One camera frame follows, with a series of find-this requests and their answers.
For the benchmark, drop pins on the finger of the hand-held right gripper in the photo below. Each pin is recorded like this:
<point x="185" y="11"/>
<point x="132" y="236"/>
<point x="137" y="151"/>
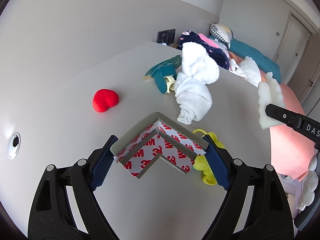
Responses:
<point x="287" y="117"/>

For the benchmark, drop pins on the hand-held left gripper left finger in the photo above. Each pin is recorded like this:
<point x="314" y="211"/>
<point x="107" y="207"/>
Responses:
<point x="102" y="165"/>

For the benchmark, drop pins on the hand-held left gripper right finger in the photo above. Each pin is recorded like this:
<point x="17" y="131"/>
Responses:
<point x="217" y="165"/>

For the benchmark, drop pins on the white foam piece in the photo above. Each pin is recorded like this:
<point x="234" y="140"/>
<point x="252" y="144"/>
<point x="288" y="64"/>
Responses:
<point x="270" y="97"/>

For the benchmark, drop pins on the grey foam corner guard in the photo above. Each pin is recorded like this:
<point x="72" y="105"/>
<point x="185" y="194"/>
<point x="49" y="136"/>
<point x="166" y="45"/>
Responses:
<point x="160" y="152"/>

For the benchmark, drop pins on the person's right hand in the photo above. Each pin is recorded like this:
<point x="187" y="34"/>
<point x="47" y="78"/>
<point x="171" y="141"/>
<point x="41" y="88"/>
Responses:
<point x="310" y="180"/>

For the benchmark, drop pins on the yellow-green plastic toy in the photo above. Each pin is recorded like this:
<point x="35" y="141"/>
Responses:
<point x="198" y="164"/>

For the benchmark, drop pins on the pink bed sheet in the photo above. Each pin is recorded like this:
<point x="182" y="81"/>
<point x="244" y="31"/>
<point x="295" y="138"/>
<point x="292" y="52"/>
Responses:
<point x="290" y="150"/>

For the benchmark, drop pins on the white cloth on bed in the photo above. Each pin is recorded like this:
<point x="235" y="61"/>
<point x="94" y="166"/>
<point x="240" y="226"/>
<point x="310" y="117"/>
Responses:
<point x="248" y="70"/>

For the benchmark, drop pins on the red heart sponge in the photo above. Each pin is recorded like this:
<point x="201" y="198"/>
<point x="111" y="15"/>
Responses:
<point x="105" y="100"/>

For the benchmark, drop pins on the teal blanket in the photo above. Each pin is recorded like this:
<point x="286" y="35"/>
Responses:
<point x="252" y="55"/>

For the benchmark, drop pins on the white rolled towel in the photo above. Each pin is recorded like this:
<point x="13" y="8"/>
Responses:
<point x="192" y="95"/>

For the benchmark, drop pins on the white door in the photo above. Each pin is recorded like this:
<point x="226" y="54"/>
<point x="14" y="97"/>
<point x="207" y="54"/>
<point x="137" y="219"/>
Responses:
<point x="292" y="37"/>

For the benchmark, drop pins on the navy printed blanket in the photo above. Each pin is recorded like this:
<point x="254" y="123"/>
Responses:
<point x="221" y="55"/>

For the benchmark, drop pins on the teal dinosaur tape dispenser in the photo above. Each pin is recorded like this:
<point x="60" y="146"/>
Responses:
<point x="162" y="77"/>

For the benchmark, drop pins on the checked patchwork pillow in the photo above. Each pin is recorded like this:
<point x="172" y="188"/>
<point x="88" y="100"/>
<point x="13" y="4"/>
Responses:
<point x="221" y="31"/>

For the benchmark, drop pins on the pink cloth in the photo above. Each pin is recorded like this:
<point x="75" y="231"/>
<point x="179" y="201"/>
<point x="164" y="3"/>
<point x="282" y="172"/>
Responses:
<point x="207" y="40"/>

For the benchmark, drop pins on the dark wall socket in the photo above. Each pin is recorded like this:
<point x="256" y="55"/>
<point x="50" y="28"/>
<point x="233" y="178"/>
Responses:
<point x="166" y="35"/>

